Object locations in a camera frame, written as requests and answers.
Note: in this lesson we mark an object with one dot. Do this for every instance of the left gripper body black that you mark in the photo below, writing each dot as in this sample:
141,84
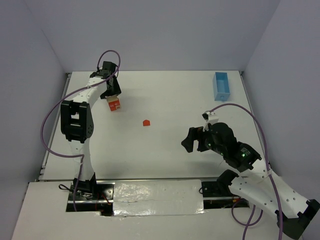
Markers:
111,90

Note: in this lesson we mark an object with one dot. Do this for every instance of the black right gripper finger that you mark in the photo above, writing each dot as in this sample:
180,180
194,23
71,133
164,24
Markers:
188,144
195,133

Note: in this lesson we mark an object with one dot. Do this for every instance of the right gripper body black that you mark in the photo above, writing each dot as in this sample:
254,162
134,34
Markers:
199,139

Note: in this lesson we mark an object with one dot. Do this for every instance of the red cube block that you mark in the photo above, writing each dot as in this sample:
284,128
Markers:
112,106
117,103

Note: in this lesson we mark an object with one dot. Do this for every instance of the blue plastic box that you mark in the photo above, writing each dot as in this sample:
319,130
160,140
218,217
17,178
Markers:
221,87

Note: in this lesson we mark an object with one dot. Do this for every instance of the red house-shaped block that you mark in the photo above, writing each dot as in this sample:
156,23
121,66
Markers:
146,123

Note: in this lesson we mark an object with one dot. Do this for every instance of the natural wood block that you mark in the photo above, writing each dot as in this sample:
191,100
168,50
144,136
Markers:
110,99

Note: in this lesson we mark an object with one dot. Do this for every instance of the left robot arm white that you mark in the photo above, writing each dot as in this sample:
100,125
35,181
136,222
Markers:
77,125

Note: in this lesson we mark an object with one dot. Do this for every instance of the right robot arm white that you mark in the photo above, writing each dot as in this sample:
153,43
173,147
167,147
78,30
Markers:
249,177

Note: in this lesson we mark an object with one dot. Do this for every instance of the silver foil tape sheet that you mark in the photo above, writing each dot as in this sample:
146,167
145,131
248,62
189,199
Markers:
157,198

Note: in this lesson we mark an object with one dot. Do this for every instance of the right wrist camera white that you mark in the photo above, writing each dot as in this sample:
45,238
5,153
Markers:
210,118

